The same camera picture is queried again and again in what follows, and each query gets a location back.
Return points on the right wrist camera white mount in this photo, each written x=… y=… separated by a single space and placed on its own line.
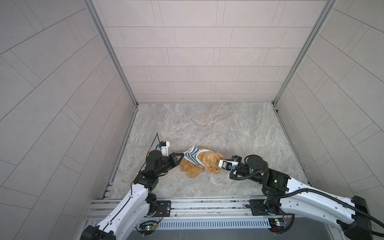
x=229 y=165

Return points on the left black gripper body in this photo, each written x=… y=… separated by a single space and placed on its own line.
x=166 y=164

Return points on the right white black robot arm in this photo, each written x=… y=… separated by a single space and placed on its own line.
x=287 y=196

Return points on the left small circuit board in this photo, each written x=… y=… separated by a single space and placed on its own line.
x=148 y=225

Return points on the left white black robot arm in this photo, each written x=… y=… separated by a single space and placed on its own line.
x=138 y=203

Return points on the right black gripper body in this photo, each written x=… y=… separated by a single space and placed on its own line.
x=244 y=172

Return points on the aluminium corner post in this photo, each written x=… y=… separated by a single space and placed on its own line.
x=90 y=7
x=326 y=11

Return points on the small circuit board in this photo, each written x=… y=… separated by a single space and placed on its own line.
x=148 y=225
x=277 y=224

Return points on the aluminium mounting rail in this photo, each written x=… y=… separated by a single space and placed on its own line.
x=186 y=208

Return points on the left aluminium corner post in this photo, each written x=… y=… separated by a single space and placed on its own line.
x=90 y=7

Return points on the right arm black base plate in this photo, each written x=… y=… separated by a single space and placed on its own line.
x=266 y=207

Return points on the right aluminium corner post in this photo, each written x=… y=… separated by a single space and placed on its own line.
x=326 y=11

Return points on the brown teddy bear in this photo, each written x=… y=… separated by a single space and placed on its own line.
x=209 y=160

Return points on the blue white striped knit sweater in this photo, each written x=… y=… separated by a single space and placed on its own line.
x=192 y=154

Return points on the white ventilation grille strip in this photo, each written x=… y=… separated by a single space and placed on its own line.
x=213 y=224

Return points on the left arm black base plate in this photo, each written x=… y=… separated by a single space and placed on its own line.
x=159 y=209

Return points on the right small circuit board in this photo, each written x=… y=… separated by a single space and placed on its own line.
x=277 y=224

